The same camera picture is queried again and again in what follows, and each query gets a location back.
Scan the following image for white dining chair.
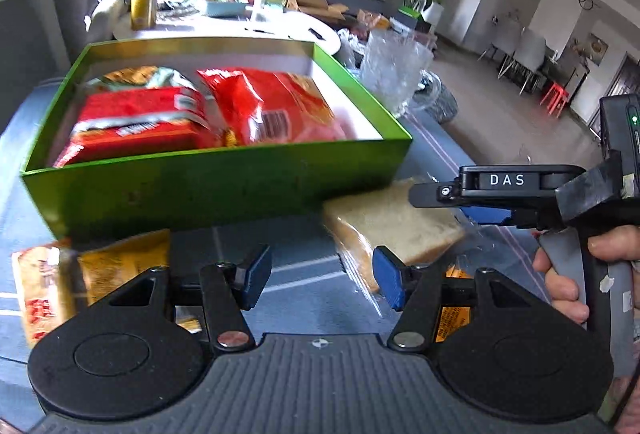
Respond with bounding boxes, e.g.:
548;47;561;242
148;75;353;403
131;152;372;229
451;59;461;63
500;31;551;97
479;26;526;79

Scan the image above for green and black box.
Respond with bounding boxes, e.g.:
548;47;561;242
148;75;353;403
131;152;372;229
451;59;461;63
397;6;426;32

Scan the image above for dark stone round table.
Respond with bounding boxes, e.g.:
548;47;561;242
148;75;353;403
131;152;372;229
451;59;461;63
410;74;460;125

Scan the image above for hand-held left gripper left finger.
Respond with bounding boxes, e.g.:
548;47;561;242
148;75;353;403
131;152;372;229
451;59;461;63
90;244;273;354

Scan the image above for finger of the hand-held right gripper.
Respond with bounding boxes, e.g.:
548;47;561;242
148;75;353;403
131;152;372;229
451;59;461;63
459;206;540;231
408;181;557;211

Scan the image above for person's right hand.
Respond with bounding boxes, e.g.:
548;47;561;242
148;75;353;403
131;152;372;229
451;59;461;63
532;224;640;325

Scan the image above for glass mug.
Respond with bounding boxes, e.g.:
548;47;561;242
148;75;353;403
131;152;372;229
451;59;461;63
359;31;443;117

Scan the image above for yellow striped snack packet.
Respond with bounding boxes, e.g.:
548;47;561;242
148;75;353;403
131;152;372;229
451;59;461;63
77;230;201;332

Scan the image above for white cushion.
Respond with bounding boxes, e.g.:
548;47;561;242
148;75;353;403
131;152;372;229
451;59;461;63
89;0;125;39

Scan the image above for green yellow snack packet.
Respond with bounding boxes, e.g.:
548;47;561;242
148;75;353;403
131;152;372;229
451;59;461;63
87;65;201;94

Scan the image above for open cardboard box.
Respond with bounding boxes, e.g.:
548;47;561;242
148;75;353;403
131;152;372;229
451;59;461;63
287;0;351;22

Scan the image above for orange label cake packet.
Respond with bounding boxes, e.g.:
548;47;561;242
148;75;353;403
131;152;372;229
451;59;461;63
434;264;476;357

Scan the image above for green cardboard box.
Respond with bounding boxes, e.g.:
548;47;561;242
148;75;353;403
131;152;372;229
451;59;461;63
20;38;413;239

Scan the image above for pile of small wrappers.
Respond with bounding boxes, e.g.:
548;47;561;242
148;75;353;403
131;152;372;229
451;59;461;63
157;0;201;19

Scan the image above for bagged bread slices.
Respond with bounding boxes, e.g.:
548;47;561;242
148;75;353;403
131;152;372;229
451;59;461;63
321;178;468;297

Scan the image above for clear plastic bag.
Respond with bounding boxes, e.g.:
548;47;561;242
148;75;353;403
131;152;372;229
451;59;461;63
336;28;373;67

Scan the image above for yellow can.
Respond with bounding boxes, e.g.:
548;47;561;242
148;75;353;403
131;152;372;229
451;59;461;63
130;0;161;32

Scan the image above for light blue tray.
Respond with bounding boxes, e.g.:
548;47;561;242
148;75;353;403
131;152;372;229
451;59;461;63
200;0;251;18

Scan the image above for red stool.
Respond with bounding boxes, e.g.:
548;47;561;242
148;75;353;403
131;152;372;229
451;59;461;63
539;81;572;119

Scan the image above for wall picture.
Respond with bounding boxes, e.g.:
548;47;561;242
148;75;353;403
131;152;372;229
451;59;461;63
574;32;610;65

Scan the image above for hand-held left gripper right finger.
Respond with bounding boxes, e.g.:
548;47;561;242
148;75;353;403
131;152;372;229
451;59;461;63
372;245;551;352

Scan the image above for orange red cracker packet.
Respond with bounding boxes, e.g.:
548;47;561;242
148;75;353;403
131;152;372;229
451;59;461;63
11;241;81;349

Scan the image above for orange plastic bag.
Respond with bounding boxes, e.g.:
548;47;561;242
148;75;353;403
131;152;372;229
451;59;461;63
357;11;391;32

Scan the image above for person's right forearm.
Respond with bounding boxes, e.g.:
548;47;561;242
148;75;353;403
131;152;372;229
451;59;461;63
611;374;640;434

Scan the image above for white round table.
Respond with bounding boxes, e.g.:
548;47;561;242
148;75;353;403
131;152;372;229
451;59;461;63
112;6;342;64

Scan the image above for red orange snack packet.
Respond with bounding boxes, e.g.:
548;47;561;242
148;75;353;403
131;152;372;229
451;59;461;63
196;68;346;147

